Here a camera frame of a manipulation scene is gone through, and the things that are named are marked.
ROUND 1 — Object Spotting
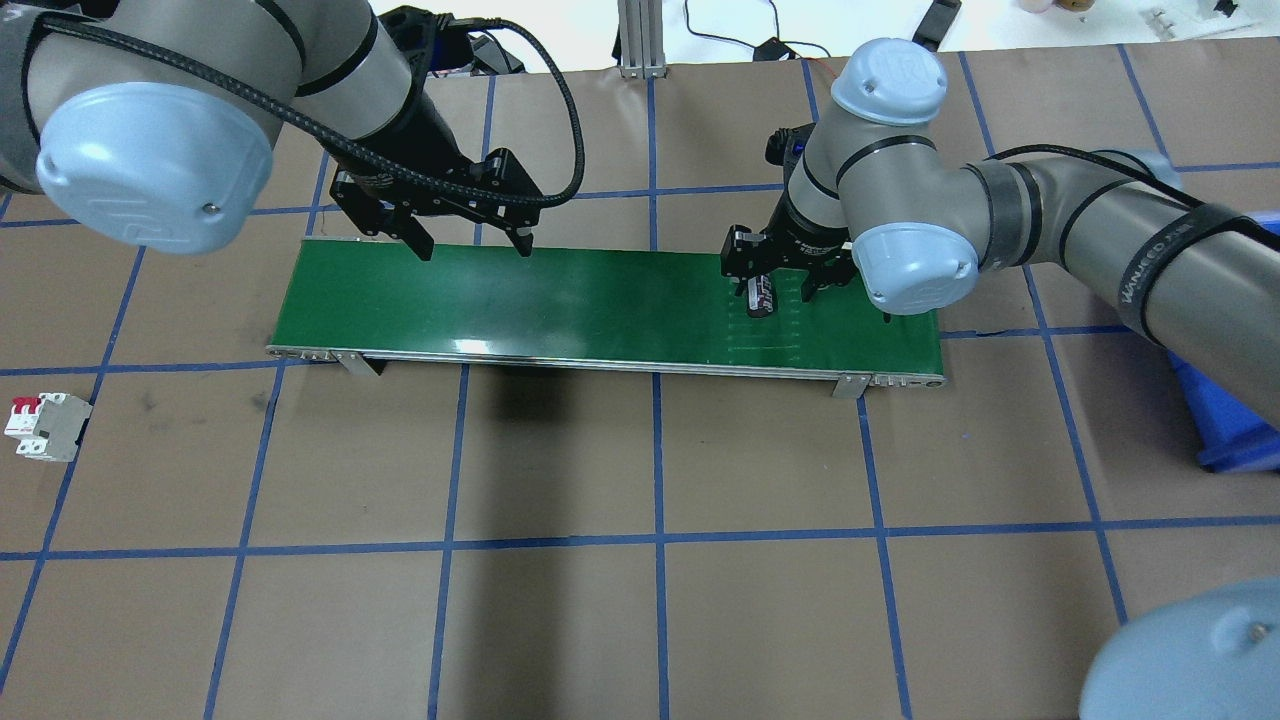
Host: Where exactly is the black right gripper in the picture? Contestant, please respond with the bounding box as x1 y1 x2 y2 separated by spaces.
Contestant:
719 225 858 304

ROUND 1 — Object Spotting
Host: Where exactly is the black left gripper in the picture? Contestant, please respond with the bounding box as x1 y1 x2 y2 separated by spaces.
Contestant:
330 149 541 263

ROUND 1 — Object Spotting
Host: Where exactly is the black cylindrical capacitor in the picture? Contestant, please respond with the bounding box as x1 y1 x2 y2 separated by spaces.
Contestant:
744 275 776 319

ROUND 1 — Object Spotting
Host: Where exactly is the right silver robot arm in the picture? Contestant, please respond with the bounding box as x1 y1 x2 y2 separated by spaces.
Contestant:
751 40 1277 719

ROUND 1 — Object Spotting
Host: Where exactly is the green conveyor belt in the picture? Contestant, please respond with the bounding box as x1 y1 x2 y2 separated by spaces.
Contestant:
266 237 947 397

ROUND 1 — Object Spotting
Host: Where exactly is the black power adapter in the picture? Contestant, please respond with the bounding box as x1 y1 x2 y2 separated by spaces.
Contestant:
751 37 806 61

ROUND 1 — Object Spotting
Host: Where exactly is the white red circuit breaker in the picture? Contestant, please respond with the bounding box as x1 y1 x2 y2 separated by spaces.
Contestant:
4 392 93 462

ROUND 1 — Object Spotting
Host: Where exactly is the blue plastic bin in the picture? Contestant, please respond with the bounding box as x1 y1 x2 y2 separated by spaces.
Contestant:
1149 204 1277 471

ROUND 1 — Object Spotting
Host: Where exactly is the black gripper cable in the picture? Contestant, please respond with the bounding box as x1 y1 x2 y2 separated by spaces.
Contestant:
29 10 588 209

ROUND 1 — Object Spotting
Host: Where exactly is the aluminium frame post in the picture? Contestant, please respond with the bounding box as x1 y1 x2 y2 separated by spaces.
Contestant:
616 1 668 79

